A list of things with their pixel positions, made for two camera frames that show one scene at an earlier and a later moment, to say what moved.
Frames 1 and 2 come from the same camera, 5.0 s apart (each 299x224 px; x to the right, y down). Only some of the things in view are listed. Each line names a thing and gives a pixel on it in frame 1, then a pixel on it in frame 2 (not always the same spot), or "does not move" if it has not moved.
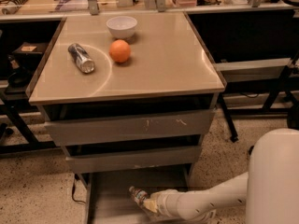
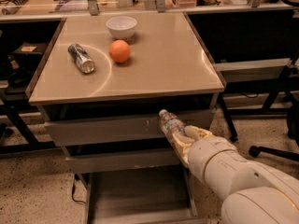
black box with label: [29, 54] does not move
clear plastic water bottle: [139, 196] to [170, 124]
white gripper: [163, 200] to [209, 154]
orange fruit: [120, 50] does not move
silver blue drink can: [81, 58] does not move
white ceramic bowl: [121, 26] does not move
